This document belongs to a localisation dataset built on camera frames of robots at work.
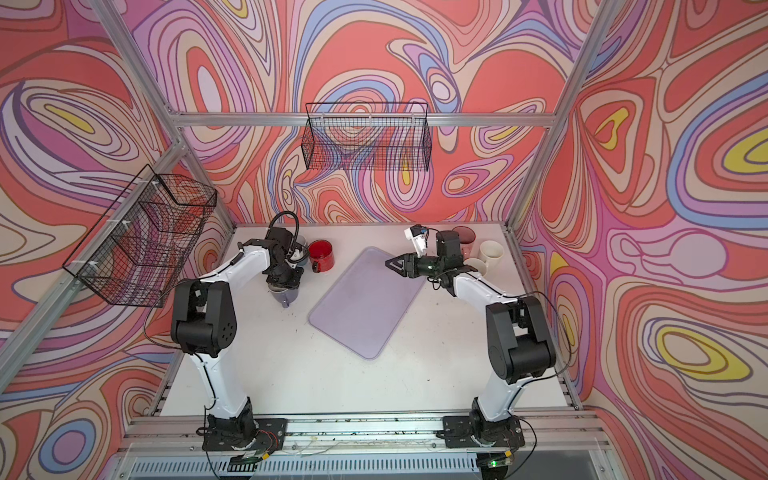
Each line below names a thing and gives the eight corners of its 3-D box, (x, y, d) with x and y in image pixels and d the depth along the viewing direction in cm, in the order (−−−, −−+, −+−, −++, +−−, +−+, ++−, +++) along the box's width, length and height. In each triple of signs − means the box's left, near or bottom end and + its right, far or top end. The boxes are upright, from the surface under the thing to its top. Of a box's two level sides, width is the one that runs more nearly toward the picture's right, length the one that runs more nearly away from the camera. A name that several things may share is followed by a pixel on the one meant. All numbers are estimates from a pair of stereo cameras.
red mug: (309, 278, 105) (304, 264, 99) (314, 253, 112) (310, 239, 106) (332, 278, 105) (328, 264, 99) (335, 253, 112) (332, 239, 106)
